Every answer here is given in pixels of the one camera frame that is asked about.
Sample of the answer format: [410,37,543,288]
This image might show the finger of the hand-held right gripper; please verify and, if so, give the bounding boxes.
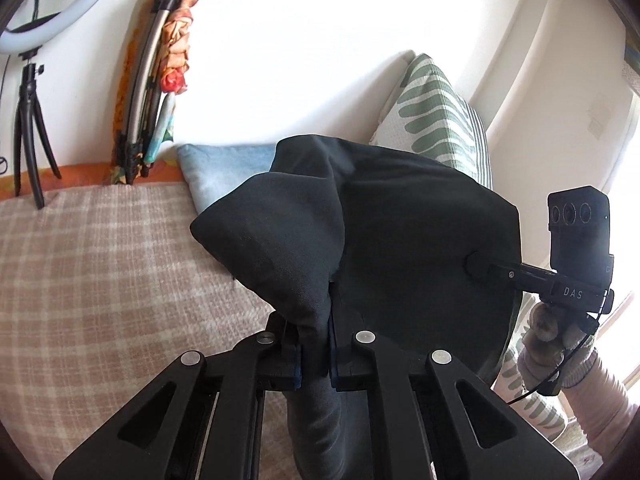
[464,251,558,294]

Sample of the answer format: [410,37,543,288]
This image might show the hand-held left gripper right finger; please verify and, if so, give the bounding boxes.
[327,305,596,480]

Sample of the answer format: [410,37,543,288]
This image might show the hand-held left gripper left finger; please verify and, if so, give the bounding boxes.
[52,312,306,480]

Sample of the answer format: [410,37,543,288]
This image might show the dark grey pants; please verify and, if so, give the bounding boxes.
[190,134,521,480]

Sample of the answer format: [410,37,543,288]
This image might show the person's right hand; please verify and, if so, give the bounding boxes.
[517,300,598,397]

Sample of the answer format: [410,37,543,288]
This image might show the grey striped pillow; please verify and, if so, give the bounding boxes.
[465,100,496,192]

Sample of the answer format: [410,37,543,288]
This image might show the green leaf pattern pillow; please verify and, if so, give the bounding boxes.
[369,52,569,443]

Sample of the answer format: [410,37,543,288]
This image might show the light blue pillow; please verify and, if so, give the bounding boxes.
[176,143,279,216]

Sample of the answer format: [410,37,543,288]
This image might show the beige plaid blanket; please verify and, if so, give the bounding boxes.
[0,182,301,480]

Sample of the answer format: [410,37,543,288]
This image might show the black tripod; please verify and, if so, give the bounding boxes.
[12,49,63,211]

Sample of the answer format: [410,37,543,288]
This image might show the black cable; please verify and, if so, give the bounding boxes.
[505,310,601,407]

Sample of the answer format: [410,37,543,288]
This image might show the folded floral metal-frame chair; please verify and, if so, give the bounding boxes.
[109,0,205,187]

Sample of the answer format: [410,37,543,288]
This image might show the white ring light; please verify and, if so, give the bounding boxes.
[0,0,132,57]

